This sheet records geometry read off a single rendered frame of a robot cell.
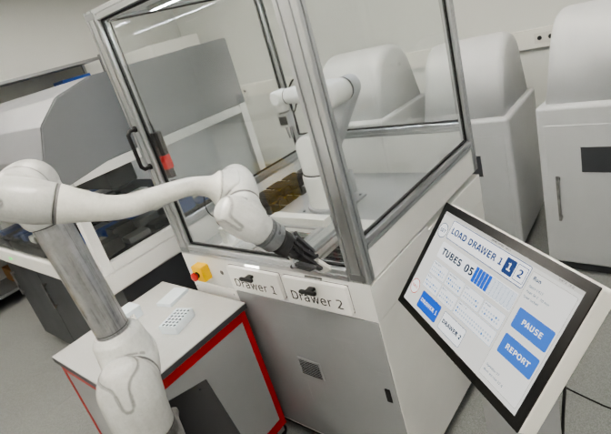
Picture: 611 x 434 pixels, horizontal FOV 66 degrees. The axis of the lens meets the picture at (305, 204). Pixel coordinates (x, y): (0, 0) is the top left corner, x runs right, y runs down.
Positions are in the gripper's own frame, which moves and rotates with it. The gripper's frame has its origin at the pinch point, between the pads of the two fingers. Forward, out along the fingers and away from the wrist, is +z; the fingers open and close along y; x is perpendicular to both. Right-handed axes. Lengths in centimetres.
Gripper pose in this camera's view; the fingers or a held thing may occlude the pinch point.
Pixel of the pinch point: (321, 266)
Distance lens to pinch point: 152.2
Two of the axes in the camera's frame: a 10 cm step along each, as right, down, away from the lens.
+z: 6.7, 4.6, 5.9
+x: -7.4, 4.5, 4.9
